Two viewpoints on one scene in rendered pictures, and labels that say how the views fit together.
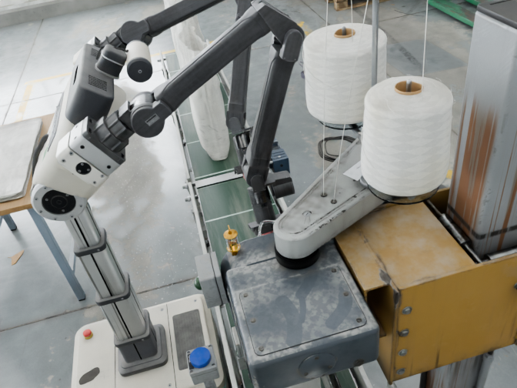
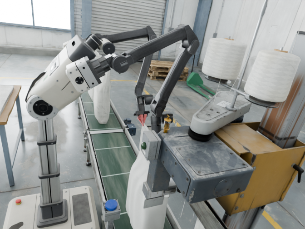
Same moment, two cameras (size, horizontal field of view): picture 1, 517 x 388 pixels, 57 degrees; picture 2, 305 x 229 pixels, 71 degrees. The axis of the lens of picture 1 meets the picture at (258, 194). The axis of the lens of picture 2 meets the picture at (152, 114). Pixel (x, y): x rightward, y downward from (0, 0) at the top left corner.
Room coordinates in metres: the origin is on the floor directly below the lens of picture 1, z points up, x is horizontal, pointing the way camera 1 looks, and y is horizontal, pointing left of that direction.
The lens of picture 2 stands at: (0.04, 0.35, 1.73)
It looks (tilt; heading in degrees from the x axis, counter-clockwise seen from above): 25 degrees down; 342
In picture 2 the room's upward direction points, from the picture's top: 9 degrees clockwise
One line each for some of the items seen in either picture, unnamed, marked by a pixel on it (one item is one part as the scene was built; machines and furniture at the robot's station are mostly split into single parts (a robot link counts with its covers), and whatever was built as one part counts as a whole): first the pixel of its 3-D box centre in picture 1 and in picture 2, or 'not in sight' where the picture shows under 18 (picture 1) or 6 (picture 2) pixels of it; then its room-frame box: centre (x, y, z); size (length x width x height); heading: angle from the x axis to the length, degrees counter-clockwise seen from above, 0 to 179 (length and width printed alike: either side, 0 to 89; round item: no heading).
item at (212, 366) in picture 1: (202, 364); (110, 210); (0.82, 0.24, 0.81); 0.08 x 0.08 x 0.06; 8
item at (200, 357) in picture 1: (200, 358); (111, 205); (0.82, 0.24, 0.84); 0.06 x 0.06 x 0.02
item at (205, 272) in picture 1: (211, 279); (150, 145); (0.70, 0.13, 1.29); 0.08 x 0.05 x 0.09; 8
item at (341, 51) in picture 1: (345, 73); (223, 58); (0.90, -0.22, 1.61); 0.17 x 0.17 x 0.17
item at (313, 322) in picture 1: (295, 322); (193, 173); (0.61, -0.03, 1.21); 0.30 x 0.25 x 0.30; 8
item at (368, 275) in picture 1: (354, 274); (219, 153); (0.68, -0.17, 1.26); 0.22 x 0.05 x 0.16; 8
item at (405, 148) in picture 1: (405, 132); (271, 74); (0.65, -0.25, 1.61); 0.15 x 0.14 x 0.17; 8
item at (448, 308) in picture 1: (437, 277); (249, 162); (0.69, -0.36, 1.18); 0.34 x 0.25 x 0.31; 98
